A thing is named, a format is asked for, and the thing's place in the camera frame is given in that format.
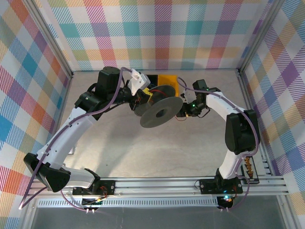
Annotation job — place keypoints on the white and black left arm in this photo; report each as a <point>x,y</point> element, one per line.
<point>71,133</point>

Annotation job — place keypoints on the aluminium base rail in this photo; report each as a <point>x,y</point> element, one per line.
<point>155,187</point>

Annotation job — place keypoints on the black plastic tray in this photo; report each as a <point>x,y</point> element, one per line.
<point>152,80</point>

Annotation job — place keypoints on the aluminium frame post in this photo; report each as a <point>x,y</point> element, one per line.
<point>261,35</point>
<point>50,40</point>
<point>289,214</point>
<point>27,214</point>

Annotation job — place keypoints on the black strip with orange connectors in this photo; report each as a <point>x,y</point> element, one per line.
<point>250,170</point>

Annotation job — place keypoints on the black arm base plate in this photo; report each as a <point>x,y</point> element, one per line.
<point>209,186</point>
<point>107,187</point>

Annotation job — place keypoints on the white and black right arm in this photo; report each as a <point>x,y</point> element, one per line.
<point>219,105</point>

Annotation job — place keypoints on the orange plastic tray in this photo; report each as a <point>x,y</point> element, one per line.
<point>168,80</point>

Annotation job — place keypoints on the aluminium side rail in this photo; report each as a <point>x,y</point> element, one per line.
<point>256,119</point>

